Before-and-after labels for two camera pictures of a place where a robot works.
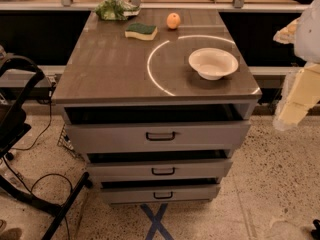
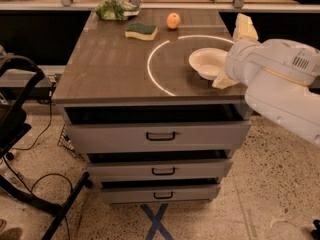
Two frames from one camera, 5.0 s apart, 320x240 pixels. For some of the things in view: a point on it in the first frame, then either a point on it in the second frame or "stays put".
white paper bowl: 213,63 stays put
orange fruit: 173,20 stays put
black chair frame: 14,125 stays put
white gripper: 309,37 -> 263,60
